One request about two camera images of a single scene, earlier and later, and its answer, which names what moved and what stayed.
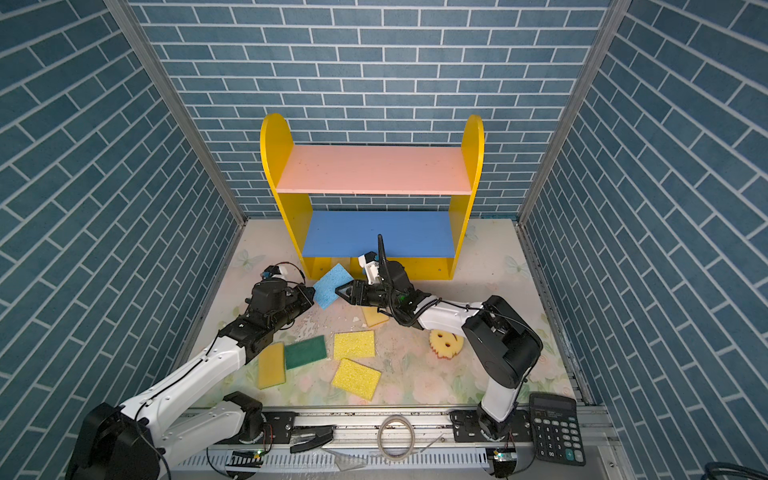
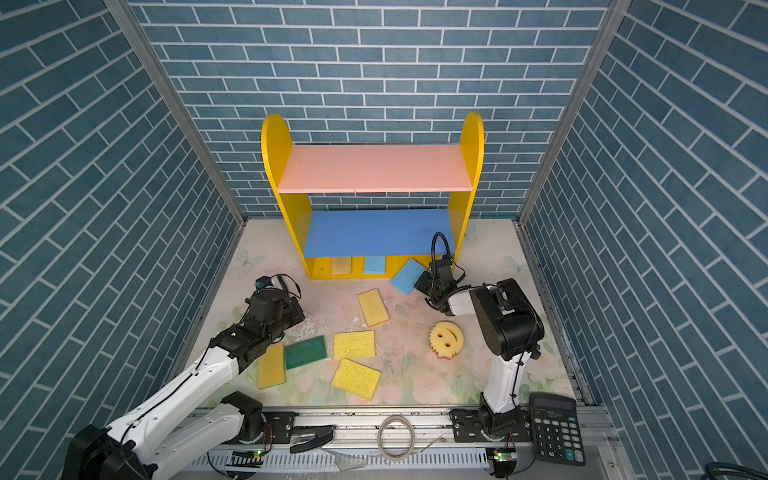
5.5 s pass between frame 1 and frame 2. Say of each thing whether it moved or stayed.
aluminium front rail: stayed
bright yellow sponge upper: stayed
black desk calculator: stayed
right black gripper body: moved
